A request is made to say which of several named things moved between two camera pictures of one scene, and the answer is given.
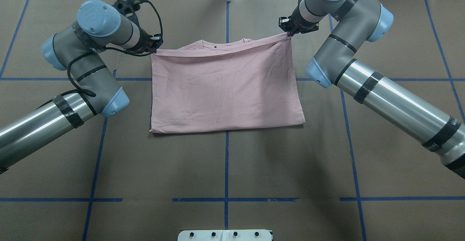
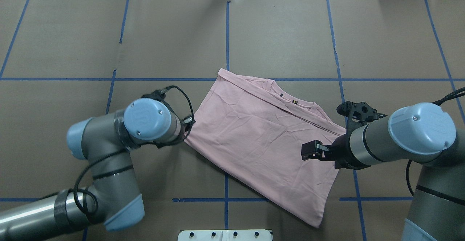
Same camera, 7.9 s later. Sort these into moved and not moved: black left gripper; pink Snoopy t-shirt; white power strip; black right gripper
Moved: black left gripper; black right gripper; pink Snoopy t-shirt
Not moved: white power strip
